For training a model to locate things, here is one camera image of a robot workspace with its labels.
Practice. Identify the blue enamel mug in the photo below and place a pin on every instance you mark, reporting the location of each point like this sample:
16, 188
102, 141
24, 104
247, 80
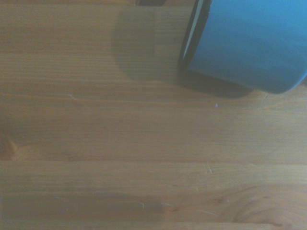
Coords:
244, 43

